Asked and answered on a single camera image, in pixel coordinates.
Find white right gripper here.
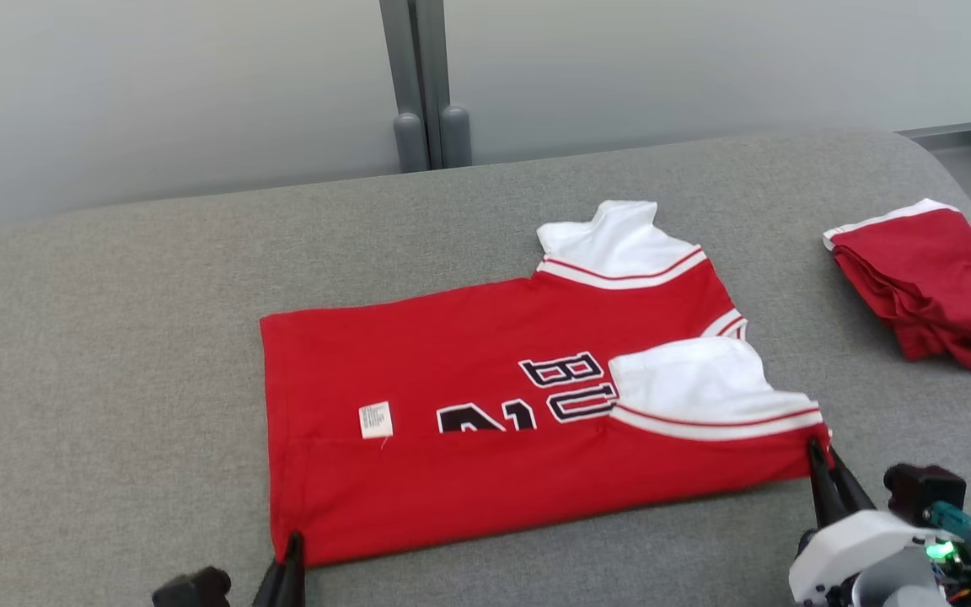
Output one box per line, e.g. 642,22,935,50
788,438,938,607

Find red shorts with white trim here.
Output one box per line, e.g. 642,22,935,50
823,198,971,376

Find grey partition post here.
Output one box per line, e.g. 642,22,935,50
378,0,472,174

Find red jersey with white sleeves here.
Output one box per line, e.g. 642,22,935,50
260,200,834,567

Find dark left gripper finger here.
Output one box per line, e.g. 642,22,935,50
251,557,289,607
285,530,307,607

